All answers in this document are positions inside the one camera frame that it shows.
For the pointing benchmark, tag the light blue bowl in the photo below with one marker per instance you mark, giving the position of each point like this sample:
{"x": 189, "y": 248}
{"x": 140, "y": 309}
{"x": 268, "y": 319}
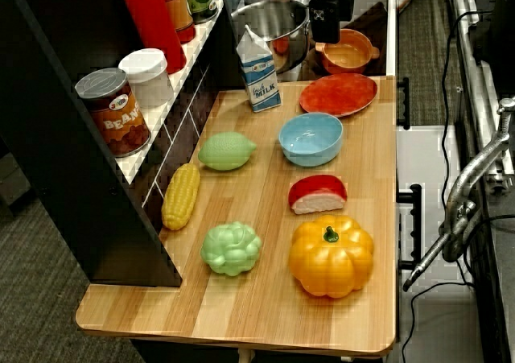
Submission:
{"x": 310, "y": 138}

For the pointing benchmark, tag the silver metal pot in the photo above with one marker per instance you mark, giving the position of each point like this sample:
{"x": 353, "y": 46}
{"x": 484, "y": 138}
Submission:
{"x": 277, "y": 25}

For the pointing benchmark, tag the red orange plate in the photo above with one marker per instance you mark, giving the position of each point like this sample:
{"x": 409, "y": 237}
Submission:
{"x": 339, "y": 95}

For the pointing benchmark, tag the white blue milk carton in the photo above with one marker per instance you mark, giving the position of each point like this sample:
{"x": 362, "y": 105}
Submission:
{"x": 260, "y": 79}

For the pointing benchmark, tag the orange label bottle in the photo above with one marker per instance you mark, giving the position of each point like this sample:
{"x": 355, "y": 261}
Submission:
{"x": 177, "y": 9}

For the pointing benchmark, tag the green toy lemon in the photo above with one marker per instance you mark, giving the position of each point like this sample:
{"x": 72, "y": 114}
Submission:
{"x": 226, "y": 151}

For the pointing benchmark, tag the red ketchup bottle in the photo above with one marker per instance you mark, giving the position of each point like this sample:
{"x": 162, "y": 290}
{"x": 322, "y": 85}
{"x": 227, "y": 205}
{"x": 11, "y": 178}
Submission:
{"x": 155, "y": 21}

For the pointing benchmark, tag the white lidded jar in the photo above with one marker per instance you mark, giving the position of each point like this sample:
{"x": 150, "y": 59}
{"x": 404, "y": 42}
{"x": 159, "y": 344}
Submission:
{"x": 147, "y": 79}

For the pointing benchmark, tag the grey metal clamp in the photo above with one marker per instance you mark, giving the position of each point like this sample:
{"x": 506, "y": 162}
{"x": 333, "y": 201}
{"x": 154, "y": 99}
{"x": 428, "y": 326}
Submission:
{"x": 462, "y": 194}

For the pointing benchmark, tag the yellow toy corn cob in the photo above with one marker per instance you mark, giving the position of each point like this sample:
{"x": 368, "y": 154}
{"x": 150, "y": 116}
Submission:
{"x": 181, "y": 197}

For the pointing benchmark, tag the beans can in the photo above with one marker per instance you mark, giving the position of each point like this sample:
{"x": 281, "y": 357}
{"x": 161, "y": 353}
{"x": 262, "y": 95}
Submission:
{"x": 114, "y": 115}

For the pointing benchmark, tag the yellow toy pumpkin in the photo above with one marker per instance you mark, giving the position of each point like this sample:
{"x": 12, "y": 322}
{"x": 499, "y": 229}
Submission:
{"x": 330, "y": 258}

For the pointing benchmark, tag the green toy lettuce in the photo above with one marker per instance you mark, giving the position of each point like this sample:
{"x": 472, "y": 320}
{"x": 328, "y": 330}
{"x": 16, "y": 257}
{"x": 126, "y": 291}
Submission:
{"x": 231, "y": 248}

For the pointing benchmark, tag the black shelf unit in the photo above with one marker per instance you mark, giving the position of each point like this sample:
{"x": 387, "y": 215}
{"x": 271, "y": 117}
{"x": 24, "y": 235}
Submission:
{"x": 72, "y": 149}

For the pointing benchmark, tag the aluminium frame rail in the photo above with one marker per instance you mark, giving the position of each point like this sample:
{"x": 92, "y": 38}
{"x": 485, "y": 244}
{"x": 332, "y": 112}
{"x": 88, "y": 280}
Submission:
{"x": 472, "y": 69}

